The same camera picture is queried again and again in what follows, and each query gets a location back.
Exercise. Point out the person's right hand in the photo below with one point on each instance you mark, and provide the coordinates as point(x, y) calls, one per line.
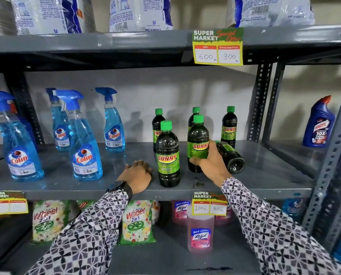
point(215, 167)

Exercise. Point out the person's left hand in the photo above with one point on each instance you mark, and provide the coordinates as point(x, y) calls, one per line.
point(137, 177)

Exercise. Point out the person's left fingers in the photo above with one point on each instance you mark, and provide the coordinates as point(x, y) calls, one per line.
point(140, 165)

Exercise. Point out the person's right thumb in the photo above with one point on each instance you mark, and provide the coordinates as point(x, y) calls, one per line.
point(212, 148)

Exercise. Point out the dark green-capped cleaner bottle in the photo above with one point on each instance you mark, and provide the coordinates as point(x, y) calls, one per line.
point(157, 130)
point(194, 115)
point(197, 140)
point(229, 130)
point(167, 157)
point(233, 160)

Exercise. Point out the person's left forearm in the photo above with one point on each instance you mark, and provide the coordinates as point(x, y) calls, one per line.
point(84, 240)

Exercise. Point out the person's right forearm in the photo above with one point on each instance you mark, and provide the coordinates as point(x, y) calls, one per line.
point(273, 234)

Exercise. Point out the black wrist watch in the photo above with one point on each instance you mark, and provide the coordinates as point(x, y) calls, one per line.
point(120, 187)

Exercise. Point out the blue glass cleaner spray bottle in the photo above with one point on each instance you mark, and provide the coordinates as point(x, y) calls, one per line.
point(60, 128)
point(84, 151)
point(114, 128)
point(19, 151)

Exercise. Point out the yellow green price tag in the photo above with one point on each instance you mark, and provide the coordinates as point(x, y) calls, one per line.
point(217, 47)
point(210, 203)
point(8, 203)

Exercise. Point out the green white detergent packet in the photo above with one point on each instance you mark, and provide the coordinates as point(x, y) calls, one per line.
point(48, 220)
point(85, 204)
point(137, 223)

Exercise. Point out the pink floor cleaner bottle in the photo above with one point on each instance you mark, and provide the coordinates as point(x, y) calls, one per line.
point(224, 219)
point(200, 234)
point(180, 211)

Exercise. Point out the grey metal shelf rack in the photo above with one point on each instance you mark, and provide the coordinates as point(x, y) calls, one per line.
point(130, 44)
point(334, 157)

